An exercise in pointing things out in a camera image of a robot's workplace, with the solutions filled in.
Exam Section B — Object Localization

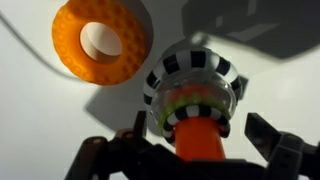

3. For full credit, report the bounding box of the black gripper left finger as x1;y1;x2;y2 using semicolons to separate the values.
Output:
132;110;148;138

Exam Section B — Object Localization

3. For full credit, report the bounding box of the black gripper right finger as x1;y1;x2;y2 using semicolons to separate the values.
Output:
244;112;285;162

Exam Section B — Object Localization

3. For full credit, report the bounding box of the small black white striped ring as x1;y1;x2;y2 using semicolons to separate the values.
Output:
161;103;232;145

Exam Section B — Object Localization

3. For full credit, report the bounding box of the orange stake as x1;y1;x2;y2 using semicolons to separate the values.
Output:
173;115;227;163

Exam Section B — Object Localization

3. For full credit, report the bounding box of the clear plastic ring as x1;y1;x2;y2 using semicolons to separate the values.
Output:
149;71;240;118

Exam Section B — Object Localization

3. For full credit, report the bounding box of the green beaded ring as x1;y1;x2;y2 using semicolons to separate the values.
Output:
157;92;233;130

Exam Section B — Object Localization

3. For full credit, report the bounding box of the large black white striped ring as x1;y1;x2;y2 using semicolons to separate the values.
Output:
142;48;243;106

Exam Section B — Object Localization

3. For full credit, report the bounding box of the orange dimpled ring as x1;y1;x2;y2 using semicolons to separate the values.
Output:
51;0;150;86

